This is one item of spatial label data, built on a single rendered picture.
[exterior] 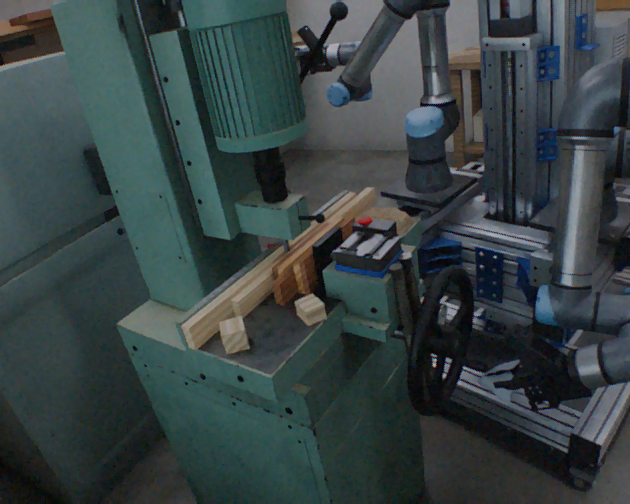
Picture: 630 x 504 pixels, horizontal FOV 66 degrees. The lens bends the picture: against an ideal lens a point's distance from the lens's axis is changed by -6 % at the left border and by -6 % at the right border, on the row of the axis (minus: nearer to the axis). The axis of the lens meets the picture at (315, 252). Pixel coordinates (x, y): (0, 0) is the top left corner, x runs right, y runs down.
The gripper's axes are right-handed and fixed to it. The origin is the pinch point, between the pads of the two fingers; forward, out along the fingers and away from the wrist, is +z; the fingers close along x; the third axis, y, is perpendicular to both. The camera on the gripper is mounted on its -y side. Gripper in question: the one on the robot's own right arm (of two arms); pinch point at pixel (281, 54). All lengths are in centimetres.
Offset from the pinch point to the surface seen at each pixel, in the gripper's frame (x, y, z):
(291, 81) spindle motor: -81, -17, -59
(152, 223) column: -94, 7, -23
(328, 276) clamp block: -92, 16, -64
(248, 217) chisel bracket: -88, 8, -45
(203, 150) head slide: -89, -8, -41
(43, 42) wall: 25, -18, 178
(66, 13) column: -88, -38, -16
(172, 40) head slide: -86, -29, -40
